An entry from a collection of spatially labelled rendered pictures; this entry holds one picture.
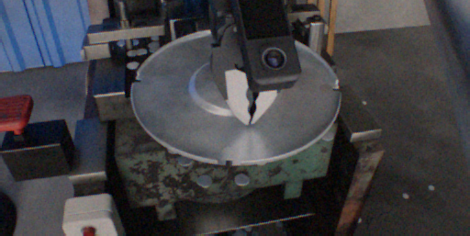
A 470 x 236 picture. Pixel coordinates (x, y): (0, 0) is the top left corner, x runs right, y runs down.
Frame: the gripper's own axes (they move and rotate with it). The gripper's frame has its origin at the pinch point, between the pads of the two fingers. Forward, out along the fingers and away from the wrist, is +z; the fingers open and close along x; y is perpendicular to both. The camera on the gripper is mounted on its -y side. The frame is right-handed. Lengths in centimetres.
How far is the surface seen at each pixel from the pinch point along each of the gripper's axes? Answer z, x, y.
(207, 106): 1.4, 4.6, 5.0
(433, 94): 80, -115, 87
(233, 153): 2.0, 2.8, -3.3
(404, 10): 68, -135, 151
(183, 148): 1.9, 8.4, -1.3
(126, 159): 16.5, 17.7, 12.5
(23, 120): 4.1, 30.3, 10.6
